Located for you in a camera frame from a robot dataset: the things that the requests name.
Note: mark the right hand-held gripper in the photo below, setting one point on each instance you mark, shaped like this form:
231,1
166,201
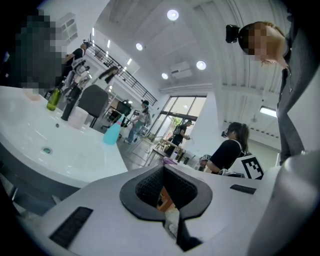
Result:
295,200

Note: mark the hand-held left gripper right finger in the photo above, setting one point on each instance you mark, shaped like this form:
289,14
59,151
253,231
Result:
225,215

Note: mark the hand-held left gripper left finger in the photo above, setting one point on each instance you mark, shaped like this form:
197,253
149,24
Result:
107,225

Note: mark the light blue spray bottle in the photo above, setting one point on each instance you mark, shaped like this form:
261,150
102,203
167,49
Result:
112,132

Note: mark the black tall bottle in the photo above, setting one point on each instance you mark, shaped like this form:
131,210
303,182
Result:
70,105

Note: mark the green glass bottle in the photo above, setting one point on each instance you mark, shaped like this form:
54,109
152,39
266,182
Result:
53,100

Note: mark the wooden background table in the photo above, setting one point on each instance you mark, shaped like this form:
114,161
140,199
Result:
162,147

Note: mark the round teal table grommet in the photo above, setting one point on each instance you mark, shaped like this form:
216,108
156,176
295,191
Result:
46,150

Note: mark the pale pink cup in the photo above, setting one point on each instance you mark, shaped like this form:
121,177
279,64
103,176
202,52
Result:
78,118

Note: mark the person's body in dark clothing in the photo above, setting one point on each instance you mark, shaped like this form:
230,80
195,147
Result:
297,87

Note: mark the glass entrance doors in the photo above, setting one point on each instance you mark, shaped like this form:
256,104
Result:
180,110

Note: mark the black background office chair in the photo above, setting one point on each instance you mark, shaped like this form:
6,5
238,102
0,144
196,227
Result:
123,108

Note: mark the dark grey office chair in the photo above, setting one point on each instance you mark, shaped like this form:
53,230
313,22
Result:
93,100

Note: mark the pink small bowl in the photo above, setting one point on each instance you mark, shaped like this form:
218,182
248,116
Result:
32,96

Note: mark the black mezzanine railing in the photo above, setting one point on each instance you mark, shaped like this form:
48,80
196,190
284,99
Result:
125,75

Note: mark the round ceiling light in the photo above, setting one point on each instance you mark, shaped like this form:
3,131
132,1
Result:
139,46
164,76
172,14
201,65

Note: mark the white ceiling air conditioner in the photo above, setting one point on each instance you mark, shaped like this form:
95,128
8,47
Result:
180,69

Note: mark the oblong wall light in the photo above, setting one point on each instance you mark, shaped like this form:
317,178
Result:
268,111

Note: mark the black head-worn camera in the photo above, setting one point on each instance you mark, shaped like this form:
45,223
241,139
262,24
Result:
231,33

